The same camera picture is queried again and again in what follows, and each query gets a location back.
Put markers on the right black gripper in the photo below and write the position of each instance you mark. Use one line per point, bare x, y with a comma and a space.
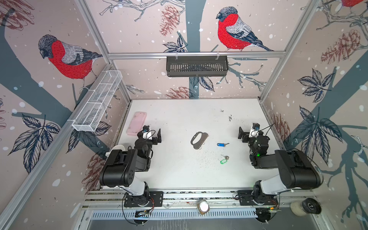
247, 136

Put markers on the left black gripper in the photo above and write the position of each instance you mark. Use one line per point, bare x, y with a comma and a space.
152, 139

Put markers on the green tagged key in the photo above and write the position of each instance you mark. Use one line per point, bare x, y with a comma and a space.
225, 159

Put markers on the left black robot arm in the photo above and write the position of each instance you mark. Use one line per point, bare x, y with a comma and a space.
121, 165

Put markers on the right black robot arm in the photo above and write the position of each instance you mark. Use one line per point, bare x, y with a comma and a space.
295, 170

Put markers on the blue tagged key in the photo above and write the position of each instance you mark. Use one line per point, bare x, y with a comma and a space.
222, 144

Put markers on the pink plastic case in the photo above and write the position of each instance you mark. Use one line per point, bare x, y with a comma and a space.
136, 123

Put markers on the white paper cup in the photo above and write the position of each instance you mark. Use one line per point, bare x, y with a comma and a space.
117, 147

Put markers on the black hanging basket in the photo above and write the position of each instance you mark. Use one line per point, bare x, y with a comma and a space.
197, 66

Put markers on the small round lamp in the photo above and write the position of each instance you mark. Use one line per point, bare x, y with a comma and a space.
203, 207

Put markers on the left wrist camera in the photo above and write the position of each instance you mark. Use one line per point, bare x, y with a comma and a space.
147, 132

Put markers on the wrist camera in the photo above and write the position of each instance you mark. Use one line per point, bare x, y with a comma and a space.
147, 132
254, 130

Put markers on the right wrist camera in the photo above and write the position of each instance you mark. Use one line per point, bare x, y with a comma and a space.
254, 130

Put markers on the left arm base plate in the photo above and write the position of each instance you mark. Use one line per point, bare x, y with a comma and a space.
152, 199

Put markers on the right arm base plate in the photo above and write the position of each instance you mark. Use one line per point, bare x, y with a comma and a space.
248, 198

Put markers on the white wire mesh shelf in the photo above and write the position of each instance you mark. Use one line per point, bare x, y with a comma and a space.
91, 114

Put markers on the white slotted cable duct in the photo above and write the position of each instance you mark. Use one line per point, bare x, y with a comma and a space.
173, 214

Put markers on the horizontal aluminium frame bar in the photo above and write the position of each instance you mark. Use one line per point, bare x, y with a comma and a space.
246, 54

